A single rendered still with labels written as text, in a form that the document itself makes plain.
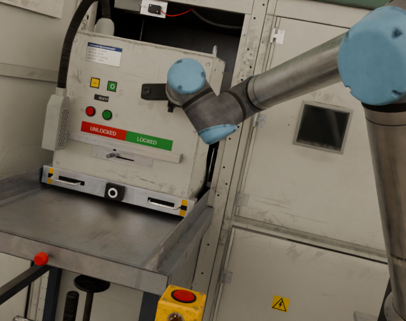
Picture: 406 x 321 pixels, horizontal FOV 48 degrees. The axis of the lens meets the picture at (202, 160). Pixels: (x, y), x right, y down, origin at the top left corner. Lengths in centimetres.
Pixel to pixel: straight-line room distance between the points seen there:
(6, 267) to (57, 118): 85
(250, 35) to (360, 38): 107
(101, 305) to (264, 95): 124
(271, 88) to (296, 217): 75
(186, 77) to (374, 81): 56
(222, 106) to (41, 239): 56
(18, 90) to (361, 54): 133
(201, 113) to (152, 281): 42
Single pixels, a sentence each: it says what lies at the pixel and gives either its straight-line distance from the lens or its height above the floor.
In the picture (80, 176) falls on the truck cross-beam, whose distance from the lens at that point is 160.
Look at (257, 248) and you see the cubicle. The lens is 176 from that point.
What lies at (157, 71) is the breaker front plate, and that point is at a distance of 150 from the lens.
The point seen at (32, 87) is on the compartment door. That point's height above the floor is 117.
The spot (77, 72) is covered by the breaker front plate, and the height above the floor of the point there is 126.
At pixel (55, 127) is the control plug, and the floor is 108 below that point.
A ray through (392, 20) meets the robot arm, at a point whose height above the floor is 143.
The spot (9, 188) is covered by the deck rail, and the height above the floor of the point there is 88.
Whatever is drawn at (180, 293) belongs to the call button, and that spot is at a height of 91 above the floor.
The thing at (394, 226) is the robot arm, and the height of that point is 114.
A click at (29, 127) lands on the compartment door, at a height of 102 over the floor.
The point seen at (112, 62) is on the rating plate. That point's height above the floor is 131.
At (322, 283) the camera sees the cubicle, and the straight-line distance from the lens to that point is 180.
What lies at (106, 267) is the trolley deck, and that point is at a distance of 116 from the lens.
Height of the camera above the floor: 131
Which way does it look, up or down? 10 degrees down
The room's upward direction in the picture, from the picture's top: 11 degrees clockwise
